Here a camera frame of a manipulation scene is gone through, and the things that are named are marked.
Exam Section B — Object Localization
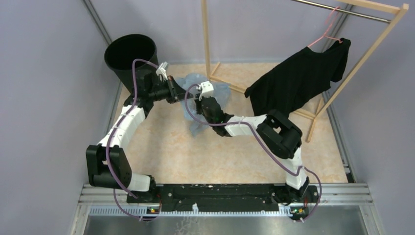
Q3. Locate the aluminium frame rail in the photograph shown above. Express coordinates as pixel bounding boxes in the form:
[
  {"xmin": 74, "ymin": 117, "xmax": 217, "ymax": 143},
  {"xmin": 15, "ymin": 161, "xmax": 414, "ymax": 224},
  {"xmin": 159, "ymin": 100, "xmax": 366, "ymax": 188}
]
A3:
[{"xmin": 74, "ymin": 183, "xmax": 373, "ymax": 224}]

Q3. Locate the wooden clothes rack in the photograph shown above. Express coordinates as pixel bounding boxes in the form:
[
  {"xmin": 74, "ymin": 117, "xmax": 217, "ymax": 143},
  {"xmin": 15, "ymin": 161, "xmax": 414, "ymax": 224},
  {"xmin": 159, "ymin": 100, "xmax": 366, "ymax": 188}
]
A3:
[{"xmin": 200, "ymin": 0, "xmax": 410, "ymax": 143}]

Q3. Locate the black trash bin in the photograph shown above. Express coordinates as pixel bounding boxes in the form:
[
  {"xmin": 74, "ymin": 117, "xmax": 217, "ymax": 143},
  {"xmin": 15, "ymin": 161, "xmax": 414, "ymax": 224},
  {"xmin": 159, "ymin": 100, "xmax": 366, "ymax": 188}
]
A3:
[{"xmin": 104, "ymin": 34, "xmax": 159, "ymax": 93}]

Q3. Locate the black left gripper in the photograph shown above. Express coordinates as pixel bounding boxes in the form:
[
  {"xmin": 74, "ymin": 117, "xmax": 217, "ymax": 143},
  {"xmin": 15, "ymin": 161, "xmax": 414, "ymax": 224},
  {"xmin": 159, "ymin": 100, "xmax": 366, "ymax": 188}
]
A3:
[{"xmin": 148, "ymin": 75, "xmax": 193, "ymax": 103}]

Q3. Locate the blue plastic trash bag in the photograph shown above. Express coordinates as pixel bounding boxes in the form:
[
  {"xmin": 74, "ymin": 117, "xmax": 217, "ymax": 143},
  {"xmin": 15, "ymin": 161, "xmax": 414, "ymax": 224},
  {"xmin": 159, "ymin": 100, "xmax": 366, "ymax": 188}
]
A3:
[{"xmin": 178, "ymin": 73, "xmax": 232, "ymax": 137}]

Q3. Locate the pink clothes hanger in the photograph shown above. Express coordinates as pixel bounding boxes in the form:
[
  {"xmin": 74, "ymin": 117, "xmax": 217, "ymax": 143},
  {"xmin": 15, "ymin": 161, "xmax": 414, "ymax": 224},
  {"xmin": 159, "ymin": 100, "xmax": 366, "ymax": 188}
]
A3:
[{"xmin": 306, "ymin": 5, "xmax": 344, "ymax": 48}]

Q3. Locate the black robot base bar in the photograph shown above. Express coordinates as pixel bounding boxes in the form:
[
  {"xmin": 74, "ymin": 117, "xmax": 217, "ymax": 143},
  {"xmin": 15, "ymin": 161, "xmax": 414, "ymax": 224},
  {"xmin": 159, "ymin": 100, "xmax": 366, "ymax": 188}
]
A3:
[{"xmin": 126, "ymin": 184, "xmax": 319, "ymax": 212}]

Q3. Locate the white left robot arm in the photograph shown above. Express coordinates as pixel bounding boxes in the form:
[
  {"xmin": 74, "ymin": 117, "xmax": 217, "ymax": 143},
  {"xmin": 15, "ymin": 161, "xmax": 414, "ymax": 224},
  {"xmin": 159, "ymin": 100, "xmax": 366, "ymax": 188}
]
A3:
[{"xmin": 86, "ymin": 73, "xmax": 193, "ymax": 202}]

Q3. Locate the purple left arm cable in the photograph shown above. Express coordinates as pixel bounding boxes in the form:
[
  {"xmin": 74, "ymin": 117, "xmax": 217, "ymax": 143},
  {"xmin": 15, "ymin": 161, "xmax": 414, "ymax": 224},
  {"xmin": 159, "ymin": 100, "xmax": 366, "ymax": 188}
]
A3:
[{"xmin": 105, "ymin": 58, "xmax": 163, "ymax": 222}]

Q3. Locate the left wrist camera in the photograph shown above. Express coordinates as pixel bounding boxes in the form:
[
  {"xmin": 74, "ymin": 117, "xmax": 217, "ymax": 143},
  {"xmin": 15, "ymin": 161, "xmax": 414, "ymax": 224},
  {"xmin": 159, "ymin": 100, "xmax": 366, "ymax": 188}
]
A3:
[{"xmin": 156, "ymin": 62, "xmax": 169, "ymax": 81}]

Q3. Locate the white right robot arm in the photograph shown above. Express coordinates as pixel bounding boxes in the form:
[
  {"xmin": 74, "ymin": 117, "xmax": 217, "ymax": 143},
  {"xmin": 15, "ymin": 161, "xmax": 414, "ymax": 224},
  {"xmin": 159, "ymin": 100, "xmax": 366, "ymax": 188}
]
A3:
[{"xmin": 195, "ymin": 97, "xmax": 309, "ymax": 202}]

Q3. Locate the black t-shirt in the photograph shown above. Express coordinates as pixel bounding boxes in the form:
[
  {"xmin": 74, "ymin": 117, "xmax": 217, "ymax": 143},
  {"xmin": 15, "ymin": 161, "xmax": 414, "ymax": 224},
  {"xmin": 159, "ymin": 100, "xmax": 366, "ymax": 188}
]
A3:
[{"xmin": 244, "ymin": 38, "xmax": 351, "ymax": 117}]

